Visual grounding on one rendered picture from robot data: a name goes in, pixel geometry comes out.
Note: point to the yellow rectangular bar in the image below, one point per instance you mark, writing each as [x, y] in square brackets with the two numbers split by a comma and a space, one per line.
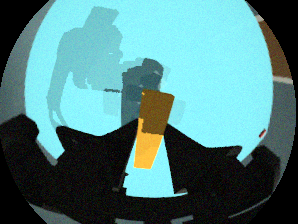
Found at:
[154, 114]

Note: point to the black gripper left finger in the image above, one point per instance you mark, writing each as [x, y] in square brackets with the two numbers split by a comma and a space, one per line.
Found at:
[111, 150]

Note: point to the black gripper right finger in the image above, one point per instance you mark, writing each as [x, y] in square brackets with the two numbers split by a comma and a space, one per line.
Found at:
[189, 159]

